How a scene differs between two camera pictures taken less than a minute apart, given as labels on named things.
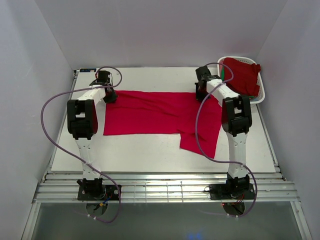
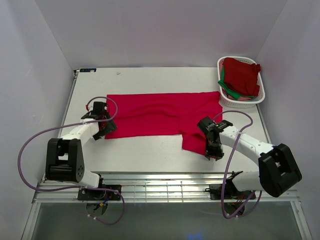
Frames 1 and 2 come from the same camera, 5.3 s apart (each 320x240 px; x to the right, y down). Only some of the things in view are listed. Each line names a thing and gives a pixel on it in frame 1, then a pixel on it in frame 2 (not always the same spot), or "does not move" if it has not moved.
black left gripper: [112, 99] -> [111, 126]
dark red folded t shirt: [244, 80] does not move
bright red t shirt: [152, 112] does not move
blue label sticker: [87, 70] does not move
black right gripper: [198, 97] -> [218, 154]
